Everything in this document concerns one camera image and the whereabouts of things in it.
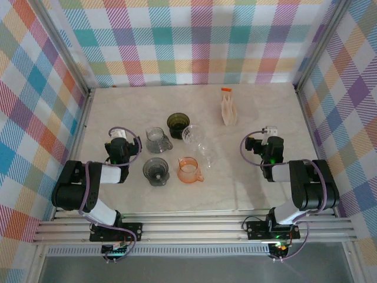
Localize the aluminium side rail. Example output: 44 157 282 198
51 88 97 221
294 87 339 218

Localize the controller circuit board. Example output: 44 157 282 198
101 241 132 256
268 240 291 255

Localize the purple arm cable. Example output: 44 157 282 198
78 126 143 263
240 131 332 262

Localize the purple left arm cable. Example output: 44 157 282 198
78 126 143 263

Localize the aluminium front rail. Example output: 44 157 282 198
31 213 359 245

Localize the green coffee dripper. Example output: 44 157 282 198
166 111 191 139

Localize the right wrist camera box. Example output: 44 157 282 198
245 126 278 153

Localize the grey coffee dripper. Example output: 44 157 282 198
142 157 171 187

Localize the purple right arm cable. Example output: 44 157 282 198
240 131 332 262

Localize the clear coffee dripper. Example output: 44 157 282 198
181 124 204 146

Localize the coffee filter pack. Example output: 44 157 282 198
219 87 239 127

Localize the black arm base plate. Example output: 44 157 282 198
244 220 302 240
89 221 144 243

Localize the slotted grey cable duct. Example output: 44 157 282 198
45 246 272 256

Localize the clear glass dripper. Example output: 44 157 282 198
145 126 174 154

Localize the plaid cloth backdrop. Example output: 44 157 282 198
41 0 339 88
0 0 89 283
297 0 377 283

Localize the orange plastic dripper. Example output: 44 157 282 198
176 156 204 184

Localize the aluminium frame post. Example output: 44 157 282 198
35 0 95 98
293 0 351 92

